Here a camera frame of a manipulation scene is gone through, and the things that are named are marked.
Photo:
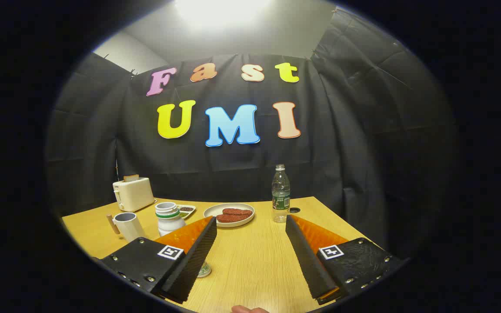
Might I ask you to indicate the clear plastic water bottle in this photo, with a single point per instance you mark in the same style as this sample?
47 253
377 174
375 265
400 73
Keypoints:
281 195

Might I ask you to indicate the white divided bean dish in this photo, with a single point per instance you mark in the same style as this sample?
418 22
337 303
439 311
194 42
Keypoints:
186 211

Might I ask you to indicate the wooden table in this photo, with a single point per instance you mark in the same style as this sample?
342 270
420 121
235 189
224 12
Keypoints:
250 261

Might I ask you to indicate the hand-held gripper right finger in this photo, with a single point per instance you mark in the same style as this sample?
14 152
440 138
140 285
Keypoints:
309 261

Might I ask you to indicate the bread slice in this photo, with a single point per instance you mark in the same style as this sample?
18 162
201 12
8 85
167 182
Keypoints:
131 178

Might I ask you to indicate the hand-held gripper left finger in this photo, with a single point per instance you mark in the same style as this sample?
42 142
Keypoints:
194 261

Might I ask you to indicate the red sausage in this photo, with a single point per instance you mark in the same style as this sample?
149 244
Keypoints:
238 211
231 218

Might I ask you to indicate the white round plate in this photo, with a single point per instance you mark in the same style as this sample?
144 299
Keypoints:
215 211

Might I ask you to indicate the cream toaster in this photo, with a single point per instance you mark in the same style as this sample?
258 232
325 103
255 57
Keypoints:
135 194

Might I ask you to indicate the round wooden coaster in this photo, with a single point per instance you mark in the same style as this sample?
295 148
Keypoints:
205 270

